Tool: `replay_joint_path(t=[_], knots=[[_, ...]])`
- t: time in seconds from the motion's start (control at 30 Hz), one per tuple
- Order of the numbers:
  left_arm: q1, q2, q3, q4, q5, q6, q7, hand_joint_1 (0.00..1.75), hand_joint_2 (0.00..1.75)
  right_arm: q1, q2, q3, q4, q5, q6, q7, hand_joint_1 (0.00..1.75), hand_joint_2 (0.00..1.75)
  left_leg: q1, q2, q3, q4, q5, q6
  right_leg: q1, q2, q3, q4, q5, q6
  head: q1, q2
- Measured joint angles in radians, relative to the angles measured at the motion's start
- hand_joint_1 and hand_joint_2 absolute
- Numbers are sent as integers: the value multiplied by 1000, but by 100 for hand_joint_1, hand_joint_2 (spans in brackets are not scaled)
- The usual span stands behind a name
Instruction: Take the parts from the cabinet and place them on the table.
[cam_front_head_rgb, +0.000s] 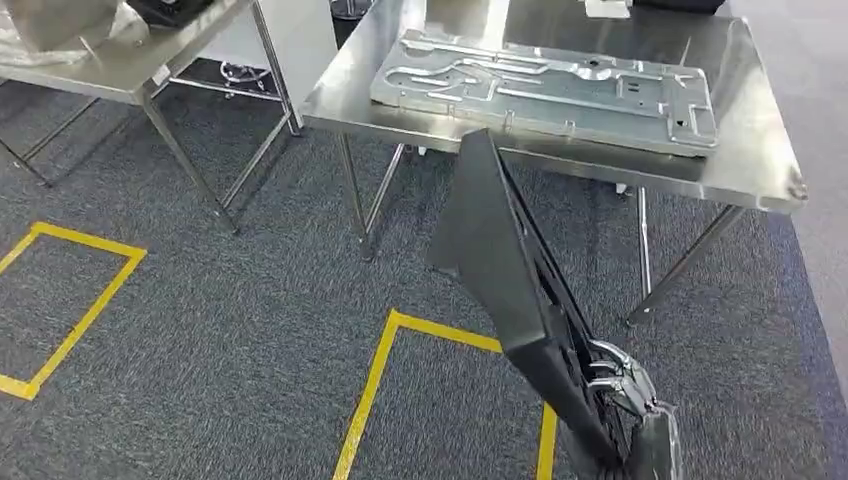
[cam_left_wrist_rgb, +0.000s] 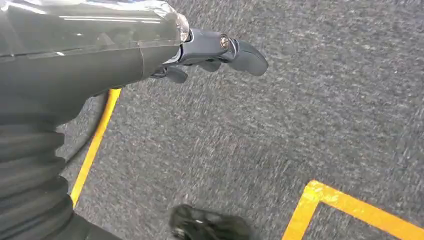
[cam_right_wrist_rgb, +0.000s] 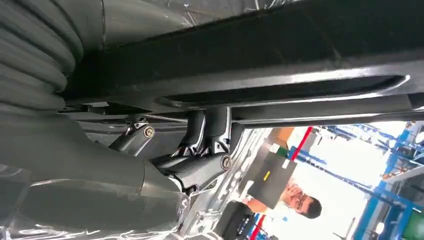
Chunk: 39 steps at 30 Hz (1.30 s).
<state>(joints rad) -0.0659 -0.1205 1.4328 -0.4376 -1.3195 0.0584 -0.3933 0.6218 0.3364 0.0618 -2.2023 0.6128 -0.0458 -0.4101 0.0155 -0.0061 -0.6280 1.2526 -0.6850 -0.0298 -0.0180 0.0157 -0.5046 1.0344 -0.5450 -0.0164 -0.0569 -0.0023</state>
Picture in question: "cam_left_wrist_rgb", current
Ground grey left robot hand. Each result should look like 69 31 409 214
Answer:
0 0 270 129

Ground yellow floor tape strip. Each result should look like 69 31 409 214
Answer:
70 88 122 208

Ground ribbed grey left arm sleeve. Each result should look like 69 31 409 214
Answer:
0 114 123 240

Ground black robot left foot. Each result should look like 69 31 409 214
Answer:
168 204 253 240

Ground wide yellow floor tape corner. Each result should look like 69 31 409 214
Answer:
281 180 424 240

